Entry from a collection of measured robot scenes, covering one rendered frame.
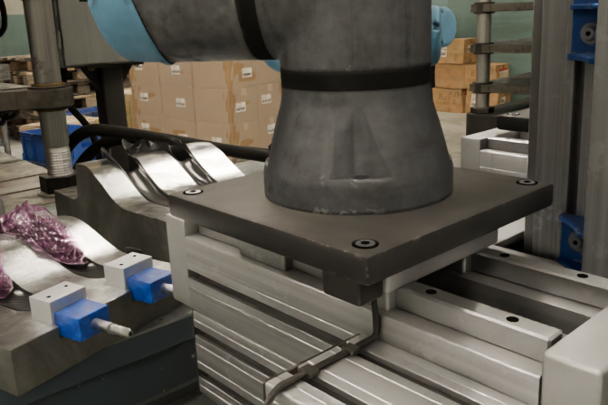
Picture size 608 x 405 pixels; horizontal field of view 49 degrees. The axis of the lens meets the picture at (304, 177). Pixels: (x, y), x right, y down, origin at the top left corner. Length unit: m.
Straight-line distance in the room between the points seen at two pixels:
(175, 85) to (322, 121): 4.86
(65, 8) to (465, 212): 1.43
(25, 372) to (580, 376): 0.57
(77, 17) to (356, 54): 1.38
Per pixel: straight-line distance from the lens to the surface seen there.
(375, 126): 0.47
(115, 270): 0.86
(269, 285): 0.55
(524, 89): 4.93
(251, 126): 5.06
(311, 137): 0.47
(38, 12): 1.62
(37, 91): 1.61
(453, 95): 7.82
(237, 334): 0.61
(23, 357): 0.77
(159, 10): 0.51
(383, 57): 0.47
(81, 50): 1.79
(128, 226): 1.11
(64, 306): 0.80
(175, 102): 5.35
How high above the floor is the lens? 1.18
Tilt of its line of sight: 14 degrees down
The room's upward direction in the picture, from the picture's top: 2 degrees counter-clockwise
